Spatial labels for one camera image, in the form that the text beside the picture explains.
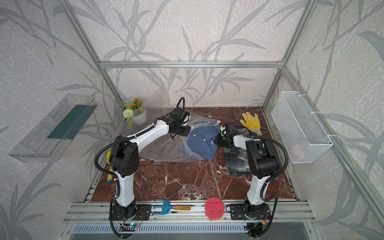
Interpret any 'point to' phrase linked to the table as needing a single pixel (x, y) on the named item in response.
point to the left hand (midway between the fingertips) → (187, 131)
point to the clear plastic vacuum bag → (171, 147)
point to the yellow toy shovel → (109, 177)
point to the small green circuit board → (131, 224)
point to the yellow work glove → (252, 123)
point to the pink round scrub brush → (214, 208)
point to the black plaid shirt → (236, 160)
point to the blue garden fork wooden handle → (167, 207)
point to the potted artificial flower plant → (136, 113)
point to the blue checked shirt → (200, 140)
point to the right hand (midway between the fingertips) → (213, 140)
